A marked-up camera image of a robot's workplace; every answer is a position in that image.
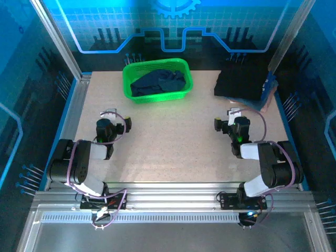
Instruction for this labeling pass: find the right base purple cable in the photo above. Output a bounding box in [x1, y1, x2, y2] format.
[258, 195, 275, 224]

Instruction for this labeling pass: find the grey metal floor panel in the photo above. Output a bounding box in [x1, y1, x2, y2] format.
[15, 204, 332, 252]

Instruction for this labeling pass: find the black folded t-shirt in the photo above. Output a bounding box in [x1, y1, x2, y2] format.
[214, 69, 271, 102]

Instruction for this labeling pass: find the black connector block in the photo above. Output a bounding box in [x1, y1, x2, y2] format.
[238, 211, 259, 229]

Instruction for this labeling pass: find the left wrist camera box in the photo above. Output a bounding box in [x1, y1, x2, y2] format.
[100, 107, 118, 118]

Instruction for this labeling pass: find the navy blue t-shirt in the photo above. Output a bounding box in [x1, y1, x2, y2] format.
[130, 69, 187, 97]

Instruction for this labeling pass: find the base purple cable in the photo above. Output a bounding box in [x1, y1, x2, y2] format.
[258, 195, 275, 224]
[91, 188, 129, 229]

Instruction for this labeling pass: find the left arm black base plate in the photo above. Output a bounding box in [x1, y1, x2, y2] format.
[76, 193, 129, 211]

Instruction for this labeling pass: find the wide aluminium frame rail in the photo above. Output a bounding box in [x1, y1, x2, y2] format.
[34, 182, 316, 211]

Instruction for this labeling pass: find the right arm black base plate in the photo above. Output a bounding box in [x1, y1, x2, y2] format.
[217, 192, 268, 211]

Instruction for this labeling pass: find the blue folded t-shirt white print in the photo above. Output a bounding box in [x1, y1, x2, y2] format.
[259, 72, 276, 104]

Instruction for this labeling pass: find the slotted grey cable duct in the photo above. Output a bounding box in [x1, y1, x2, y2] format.
[40, 213, 242, 224]

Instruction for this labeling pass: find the green plastic basket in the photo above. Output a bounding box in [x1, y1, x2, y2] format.
[122, 58, 194, 104]

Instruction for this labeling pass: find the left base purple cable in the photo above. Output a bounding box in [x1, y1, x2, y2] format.
[91, 188, 129, 229]

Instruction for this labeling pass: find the aluminium side rail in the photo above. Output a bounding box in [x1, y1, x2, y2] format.
[44, 73, 92, 191]

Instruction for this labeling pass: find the aluminium corner post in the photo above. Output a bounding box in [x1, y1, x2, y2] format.
[30, 0, 84, 80]
[268, 0, 317, 72]

